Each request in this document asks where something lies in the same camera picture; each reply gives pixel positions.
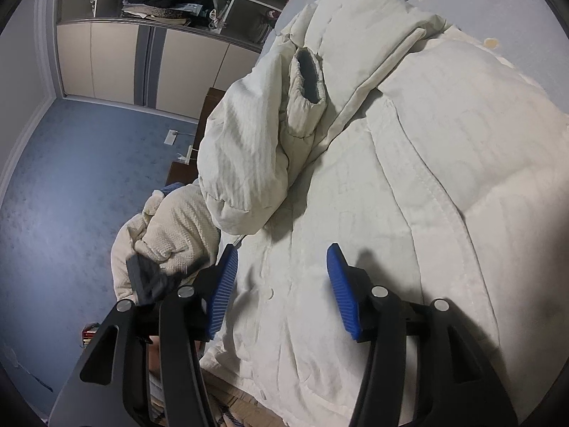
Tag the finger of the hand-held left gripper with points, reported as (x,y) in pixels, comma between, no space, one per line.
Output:
(149,280)

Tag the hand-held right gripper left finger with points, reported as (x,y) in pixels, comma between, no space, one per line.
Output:
(222,293)

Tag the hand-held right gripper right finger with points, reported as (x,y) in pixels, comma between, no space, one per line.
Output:
(342,289)

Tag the white hooded padded jacket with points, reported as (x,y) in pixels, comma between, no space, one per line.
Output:
(400,187)

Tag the stack of folded clothes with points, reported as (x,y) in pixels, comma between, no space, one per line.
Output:
(155,12)

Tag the cream knitted blanket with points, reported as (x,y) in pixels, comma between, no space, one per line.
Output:
(178,227)

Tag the stack of red books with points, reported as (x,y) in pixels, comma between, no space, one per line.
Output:
(90,333)

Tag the blue cloth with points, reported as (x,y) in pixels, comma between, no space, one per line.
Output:
(171,188)

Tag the white power strip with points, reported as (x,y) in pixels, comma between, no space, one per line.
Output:
(189,153)

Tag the brown wooden bedside table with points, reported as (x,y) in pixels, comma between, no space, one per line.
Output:
(211,102)

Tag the beige sliding door wardrobe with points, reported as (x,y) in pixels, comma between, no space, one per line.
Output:
(111,62)

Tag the white wall socket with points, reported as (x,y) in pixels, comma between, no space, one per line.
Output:
(170,137)

